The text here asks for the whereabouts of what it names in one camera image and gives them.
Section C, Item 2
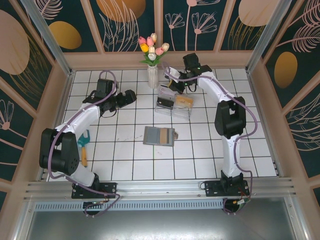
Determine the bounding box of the pale card with black stripe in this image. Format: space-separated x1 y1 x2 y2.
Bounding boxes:
159 84 176 98

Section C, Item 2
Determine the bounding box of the grey card holder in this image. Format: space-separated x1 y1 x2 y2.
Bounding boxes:
142 126 179 147

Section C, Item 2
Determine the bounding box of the orange patterned card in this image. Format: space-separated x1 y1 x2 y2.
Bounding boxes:
175 94 194 108

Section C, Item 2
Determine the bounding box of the clear acrylic card organizer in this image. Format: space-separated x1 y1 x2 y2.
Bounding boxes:
154 84 196 122

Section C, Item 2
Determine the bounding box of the plain tan card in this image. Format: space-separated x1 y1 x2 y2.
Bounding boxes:
159 128 169 146

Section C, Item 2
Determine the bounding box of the white ribbed vase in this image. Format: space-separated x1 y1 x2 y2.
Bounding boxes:
146 64 159 89

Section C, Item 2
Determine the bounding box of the tulip bouquet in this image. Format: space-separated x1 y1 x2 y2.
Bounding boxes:
138 32 171 68

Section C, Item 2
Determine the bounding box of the steel sheet panel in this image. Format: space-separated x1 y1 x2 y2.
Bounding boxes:
14 197 311 240

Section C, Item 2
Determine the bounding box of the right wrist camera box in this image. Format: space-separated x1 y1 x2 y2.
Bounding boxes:
164 67 182 82

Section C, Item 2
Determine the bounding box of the teal tool with wooden handle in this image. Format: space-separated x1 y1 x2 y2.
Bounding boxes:
76 129 91 168

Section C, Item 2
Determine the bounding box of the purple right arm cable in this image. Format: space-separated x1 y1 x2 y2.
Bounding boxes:
161 62 258 216

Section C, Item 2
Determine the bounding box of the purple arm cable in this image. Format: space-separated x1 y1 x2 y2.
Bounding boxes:
161 62 258 216
47 69 121 218

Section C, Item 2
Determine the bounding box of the aluminium frame post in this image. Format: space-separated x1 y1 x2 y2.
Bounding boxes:
245 0 288 74
19 0 74 76

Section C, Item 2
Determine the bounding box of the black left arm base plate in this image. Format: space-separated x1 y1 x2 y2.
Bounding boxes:
71 181 118 200

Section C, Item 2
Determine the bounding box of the aluminium mounting rail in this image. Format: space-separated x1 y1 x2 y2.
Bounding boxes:
23 177 299 201

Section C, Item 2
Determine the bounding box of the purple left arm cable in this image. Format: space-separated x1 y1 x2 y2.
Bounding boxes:
47 69 121 218

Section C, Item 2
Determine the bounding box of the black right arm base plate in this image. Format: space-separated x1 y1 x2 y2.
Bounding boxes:
204 179 251 199

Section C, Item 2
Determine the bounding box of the slotted grey cable duct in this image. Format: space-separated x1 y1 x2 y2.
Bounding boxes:
34 201 227 211

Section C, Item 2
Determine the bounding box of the green circuit board with wires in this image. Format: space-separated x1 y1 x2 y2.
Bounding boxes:
231 192 252 209

